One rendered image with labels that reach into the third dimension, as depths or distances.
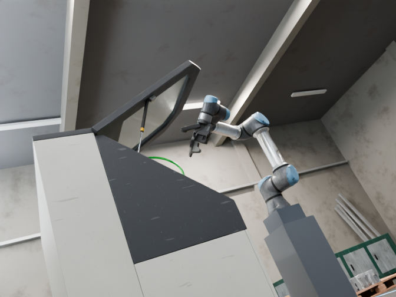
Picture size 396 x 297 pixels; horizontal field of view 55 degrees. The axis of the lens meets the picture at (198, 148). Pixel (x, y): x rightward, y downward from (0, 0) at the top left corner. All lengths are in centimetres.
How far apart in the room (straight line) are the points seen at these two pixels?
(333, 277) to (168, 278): 101
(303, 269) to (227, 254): 57
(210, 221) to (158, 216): 25
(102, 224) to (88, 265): 18
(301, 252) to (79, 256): 120
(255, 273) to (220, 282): 18
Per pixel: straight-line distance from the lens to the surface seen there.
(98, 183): 180
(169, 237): 174
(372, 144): 1183
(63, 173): 181
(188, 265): 173
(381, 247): 865
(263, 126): 248
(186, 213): 181
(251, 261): 185
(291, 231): 227
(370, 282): 654
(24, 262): 820
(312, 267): 226
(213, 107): 214
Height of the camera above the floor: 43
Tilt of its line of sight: 25 degrees up
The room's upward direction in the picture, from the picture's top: 24 degrees counter-clockwise
